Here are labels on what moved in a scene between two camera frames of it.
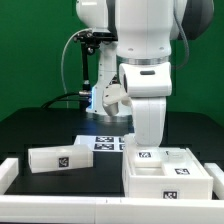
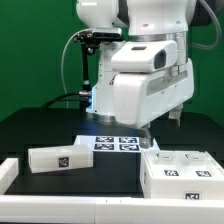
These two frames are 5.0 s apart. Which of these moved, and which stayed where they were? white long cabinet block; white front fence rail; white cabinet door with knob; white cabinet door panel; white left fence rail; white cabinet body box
Moved: white cabinet body box; white cabinet door panel; white cabinet door with knob
Stayed: white left fence rail; white long cabinet block; white front fence rail
